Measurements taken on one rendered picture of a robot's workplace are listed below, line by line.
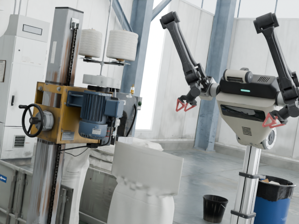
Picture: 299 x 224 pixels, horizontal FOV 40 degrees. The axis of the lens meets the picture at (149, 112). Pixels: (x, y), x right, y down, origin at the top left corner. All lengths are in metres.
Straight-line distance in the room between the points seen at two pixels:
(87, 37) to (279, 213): 2.77
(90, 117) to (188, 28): 8.32
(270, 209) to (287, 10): 7.26
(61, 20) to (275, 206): 2.90
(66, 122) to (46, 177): 0.32
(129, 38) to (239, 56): 8.97
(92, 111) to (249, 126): 0.98
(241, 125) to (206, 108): 8.56
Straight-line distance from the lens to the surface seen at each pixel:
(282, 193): 4.37
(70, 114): 2.31
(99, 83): 2.16
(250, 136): 2.65
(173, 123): 10.24
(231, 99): 2.57
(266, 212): 4.39
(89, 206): 3.23
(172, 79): 9.97
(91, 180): 3.19
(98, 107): 2.18
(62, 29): 2.33
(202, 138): 11.22
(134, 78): 8.47
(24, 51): 6.26
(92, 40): 2.49
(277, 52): 2.14
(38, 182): 2.41
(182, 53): 2.47
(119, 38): 2.30
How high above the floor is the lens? 1.38
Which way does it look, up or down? 3 degrees down
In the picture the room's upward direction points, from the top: 8 degrees clockwise
